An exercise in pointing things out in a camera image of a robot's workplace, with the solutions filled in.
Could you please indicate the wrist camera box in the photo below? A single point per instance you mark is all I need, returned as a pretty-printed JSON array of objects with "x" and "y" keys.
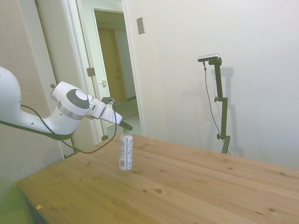
[{"x": 107, "y": 100}]

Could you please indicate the white open door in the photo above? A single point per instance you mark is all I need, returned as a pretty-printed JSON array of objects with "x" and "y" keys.
[{"x": 70, "y": 58}]

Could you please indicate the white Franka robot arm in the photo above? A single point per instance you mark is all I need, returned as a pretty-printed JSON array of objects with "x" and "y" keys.
[{"x": 60, "y": 114}]

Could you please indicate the metal door hinge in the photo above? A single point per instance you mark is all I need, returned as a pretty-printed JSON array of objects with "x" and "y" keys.
[{"x": 91, "y": 72}]

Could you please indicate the metal wall switch plate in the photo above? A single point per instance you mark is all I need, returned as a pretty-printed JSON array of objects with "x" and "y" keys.
[{"x": 140, "y": 25}]

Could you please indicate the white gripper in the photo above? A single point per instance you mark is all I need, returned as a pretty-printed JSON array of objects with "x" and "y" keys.
[{"x": 112, "y": 115}]

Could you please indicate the silver stereo camera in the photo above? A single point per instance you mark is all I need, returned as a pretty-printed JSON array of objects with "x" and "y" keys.
[{"x": 209, "y": 57}]

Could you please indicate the black articulated camera stand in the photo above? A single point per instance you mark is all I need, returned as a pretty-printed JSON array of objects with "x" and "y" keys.
[{"x": 223, "y": 112}]

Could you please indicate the clear water bottle green cap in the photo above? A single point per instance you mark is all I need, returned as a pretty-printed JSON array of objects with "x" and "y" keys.
[{"x": 126, "y": 151}]

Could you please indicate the brown wooden hallway door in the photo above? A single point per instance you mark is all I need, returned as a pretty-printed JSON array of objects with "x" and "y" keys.
[{"x": 109, "y": 58}]

